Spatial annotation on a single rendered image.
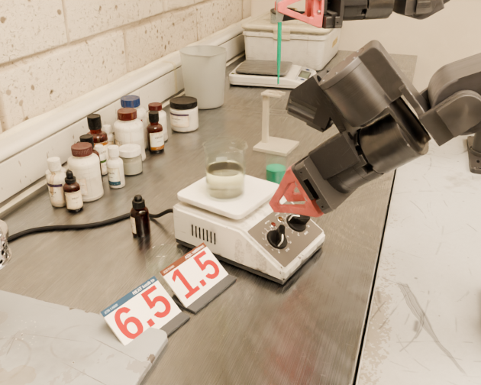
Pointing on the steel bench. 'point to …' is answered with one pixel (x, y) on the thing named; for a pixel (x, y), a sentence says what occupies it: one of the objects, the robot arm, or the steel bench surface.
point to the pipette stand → (268, 127)
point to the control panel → (295, 239)
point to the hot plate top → (236, 211)
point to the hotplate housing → (236, 240)
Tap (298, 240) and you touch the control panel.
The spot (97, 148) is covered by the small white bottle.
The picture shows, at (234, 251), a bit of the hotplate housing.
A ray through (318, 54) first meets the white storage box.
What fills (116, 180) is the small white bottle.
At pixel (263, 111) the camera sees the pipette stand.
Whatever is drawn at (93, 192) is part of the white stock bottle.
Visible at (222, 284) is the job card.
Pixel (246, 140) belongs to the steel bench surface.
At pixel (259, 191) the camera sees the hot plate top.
